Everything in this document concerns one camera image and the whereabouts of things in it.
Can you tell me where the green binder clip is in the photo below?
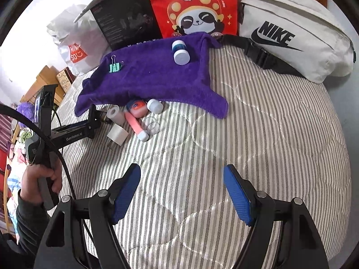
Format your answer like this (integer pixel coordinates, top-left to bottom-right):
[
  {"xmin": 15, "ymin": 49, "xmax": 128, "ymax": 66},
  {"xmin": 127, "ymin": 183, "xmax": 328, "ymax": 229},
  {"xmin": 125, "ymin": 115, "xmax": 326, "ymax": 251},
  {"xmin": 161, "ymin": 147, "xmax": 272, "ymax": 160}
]
[{"xmin": 109, "ymin": 54, "xmax": 125, "ymax": 73}]

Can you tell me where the wooden furniture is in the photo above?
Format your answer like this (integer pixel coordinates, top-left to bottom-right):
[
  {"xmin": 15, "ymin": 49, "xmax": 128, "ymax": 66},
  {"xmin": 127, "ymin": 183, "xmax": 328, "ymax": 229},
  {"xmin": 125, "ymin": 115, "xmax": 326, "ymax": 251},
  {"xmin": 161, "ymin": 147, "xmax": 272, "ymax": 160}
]
[{"xmin": 21, "ymin": 66, "xmax": 75, "ymax": 110}]

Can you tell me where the orange white round bottle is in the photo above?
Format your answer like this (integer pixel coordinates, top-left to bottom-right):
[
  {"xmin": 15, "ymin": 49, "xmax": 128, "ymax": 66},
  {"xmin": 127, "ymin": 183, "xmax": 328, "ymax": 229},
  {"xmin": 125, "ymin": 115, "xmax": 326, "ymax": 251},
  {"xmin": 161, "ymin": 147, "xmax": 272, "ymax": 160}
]
[{"xmin": 126, "ymin": 99, "xmax": 148, "ymax": 118}]

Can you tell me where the white shopping bag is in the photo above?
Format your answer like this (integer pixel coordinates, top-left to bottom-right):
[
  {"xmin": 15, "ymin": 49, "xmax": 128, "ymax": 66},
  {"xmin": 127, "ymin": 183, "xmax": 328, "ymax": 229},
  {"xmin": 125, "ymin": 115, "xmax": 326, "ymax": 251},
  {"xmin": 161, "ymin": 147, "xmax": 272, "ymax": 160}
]
[{"xmin": 46, "ymin": 4, "xmax": 111, "ymax": 75}]

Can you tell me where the colourful patterned blanket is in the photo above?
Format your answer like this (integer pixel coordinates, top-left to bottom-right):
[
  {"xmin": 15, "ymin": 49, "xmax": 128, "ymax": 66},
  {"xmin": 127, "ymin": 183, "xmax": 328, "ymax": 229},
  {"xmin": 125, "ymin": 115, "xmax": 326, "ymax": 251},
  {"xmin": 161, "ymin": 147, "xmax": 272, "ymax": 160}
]
[{"xmin": 0, "ymin": 115, "xmax": 28, "ymax": 230}]

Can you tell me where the black headphone box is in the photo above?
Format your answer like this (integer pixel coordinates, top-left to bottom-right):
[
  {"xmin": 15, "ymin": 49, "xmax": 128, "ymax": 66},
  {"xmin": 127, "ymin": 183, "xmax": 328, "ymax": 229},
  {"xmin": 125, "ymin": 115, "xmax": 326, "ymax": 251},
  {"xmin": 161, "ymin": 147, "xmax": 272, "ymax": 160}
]
[{"xmin": 90, "ymin": 0, "xmax": 163, "ymax": 51}]

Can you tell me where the pink tube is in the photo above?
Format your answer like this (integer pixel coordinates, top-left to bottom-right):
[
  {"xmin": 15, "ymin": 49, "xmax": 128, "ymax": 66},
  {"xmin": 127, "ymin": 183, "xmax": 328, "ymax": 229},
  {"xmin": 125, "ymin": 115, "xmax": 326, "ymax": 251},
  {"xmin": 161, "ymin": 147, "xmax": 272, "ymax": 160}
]
[{"xmin": 125, "ymin": 112, "xmax": 150, "ymax": 142}]

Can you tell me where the clear plastic ring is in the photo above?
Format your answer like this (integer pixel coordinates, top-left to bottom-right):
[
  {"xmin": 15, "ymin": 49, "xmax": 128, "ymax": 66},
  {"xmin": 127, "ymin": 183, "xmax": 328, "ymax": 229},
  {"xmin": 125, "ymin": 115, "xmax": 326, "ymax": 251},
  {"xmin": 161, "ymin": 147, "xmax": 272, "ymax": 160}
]
[{"xmin": 144, "ymin": 116, "xmax": 160, "ymax": 133}]

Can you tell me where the white sling bag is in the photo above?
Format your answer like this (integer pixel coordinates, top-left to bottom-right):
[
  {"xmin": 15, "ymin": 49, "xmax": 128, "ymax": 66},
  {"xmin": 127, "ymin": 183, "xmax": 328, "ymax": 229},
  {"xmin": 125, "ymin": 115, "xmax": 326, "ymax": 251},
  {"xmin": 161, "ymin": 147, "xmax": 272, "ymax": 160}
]
[{"xmin": 220, "ymin": 0, "xmax": 358, "ymax": 85}]

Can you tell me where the purple towel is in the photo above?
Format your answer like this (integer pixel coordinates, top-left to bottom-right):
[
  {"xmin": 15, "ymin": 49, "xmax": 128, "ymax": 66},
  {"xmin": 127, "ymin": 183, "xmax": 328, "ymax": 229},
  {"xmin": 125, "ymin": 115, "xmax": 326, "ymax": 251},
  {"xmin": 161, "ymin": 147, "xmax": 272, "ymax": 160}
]
[{"xmin": 76, "ymin": 32, "xmax": 229, "ymax": 118}]

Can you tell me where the person's left forearm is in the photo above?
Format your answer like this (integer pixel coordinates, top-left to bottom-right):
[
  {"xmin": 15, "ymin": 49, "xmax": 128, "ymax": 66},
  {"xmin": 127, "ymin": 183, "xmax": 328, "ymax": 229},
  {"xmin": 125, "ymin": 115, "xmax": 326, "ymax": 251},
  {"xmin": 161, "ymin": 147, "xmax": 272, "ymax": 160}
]
[{"xmin": 15, "ymin": 191, "xmax": 51, "ymax": 247}]

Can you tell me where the small white jar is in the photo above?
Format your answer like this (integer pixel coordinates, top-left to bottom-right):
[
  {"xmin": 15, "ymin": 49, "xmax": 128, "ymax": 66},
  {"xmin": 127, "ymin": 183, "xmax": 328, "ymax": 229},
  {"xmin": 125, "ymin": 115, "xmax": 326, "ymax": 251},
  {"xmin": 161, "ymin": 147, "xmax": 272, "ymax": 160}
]
[{"xmin": 146, "ymin": 99, "xmax": 164, "ymax": 113}]

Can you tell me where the purple plush toy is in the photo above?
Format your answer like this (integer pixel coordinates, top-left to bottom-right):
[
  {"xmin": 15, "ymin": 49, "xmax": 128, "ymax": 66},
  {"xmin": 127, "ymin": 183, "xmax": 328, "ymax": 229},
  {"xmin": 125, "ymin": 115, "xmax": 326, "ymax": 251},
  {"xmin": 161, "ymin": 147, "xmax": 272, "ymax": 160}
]
[{"xmin": 17, "ymin": 102, "xmax": 35, "ymax": 124}]

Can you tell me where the small brown printed box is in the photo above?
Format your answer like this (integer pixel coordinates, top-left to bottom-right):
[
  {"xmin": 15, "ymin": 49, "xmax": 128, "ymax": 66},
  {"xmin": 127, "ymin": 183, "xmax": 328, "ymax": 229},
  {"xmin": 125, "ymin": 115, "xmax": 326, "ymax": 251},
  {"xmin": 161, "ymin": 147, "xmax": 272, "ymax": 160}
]
[{"xmin": 56, "ymin": 71, "xmax": 75, "ymax": 91}]

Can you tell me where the person's left hand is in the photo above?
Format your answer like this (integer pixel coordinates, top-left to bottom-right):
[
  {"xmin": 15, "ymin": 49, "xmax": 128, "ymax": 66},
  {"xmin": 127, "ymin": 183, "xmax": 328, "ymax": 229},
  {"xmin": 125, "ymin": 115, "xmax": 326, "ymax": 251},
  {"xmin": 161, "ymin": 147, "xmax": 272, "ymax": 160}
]
[{"xmin": 18, "ymin": 157, "xmax": 63, "ymax": 205}]

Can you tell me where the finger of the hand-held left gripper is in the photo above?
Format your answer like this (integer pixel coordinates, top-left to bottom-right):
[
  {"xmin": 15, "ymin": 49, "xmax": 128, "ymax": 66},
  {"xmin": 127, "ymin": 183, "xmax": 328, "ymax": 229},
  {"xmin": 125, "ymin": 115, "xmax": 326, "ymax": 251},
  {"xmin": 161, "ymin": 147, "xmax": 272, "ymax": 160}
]
[{"xmin": 88, "ymin": 104, "xmax": 103, "ymax": 141}]

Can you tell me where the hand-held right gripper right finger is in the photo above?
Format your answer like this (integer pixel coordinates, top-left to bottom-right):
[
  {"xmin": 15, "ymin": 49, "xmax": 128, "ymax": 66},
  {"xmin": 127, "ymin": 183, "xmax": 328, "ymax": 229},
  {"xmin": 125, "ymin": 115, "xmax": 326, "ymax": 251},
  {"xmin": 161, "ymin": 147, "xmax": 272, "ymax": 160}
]
[{"xmin": 223, "ymin": 164, "xmax": 330, "ymax": 269}]

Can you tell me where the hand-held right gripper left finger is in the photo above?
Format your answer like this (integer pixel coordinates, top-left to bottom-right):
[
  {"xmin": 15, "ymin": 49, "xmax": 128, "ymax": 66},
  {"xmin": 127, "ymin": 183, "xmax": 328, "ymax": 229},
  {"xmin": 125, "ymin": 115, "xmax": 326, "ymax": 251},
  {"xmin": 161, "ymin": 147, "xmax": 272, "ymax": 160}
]
[{"xmin": 36, "ymin": 163, "xmax": 141, "ymax": 269}]

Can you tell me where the blue and white bottle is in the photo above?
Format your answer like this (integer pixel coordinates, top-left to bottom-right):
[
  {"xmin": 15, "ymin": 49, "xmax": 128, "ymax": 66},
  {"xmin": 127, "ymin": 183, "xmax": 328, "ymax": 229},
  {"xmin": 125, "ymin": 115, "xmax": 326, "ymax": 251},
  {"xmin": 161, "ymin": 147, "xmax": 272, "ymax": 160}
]
[{"xmin": 172, "ymin": 40, "xmax": 191, "ymax": 65}]

